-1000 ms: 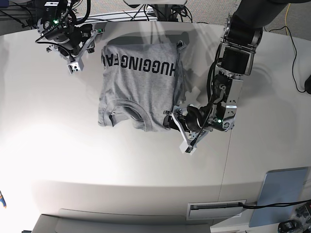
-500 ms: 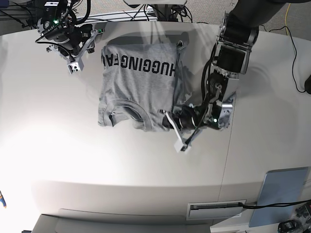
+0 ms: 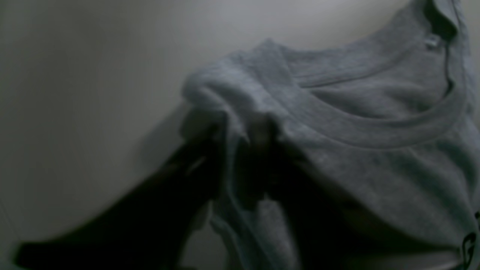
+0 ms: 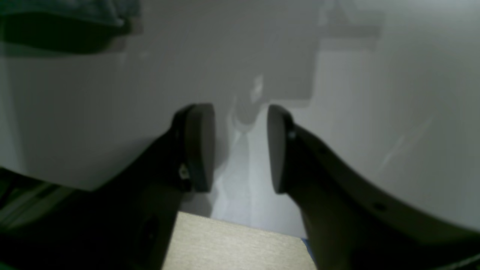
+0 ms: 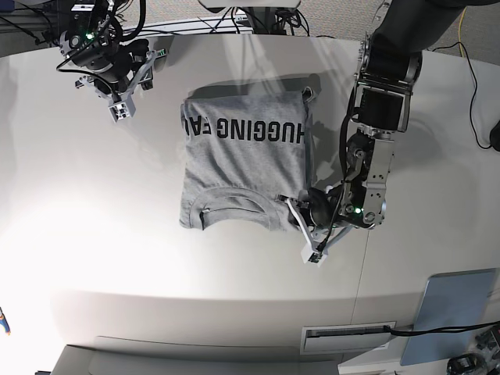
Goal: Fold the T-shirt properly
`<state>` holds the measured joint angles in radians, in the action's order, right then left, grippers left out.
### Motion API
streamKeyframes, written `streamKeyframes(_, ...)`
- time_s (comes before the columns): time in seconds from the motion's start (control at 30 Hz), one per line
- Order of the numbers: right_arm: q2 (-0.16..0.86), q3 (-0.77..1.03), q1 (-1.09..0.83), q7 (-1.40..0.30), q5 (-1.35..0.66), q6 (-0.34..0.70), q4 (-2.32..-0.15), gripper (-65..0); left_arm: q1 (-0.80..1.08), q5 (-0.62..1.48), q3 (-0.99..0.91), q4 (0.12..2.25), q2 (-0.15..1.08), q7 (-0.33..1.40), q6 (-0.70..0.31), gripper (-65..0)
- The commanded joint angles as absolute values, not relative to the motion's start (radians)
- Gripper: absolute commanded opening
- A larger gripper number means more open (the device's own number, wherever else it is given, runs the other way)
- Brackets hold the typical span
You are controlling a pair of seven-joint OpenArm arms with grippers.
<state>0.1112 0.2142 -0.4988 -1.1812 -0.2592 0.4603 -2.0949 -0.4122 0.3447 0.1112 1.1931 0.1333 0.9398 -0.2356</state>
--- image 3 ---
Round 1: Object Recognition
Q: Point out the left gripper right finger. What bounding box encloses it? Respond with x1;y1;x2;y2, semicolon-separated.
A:
234;140;462;270

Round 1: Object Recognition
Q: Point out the grey T-shirt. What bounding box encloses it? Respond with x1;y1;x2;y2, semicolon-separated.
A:
182;0;479;270

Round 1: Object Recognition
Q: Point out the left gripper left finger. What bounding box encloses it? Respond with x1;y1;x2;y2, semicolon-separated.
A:
14;124;222;270

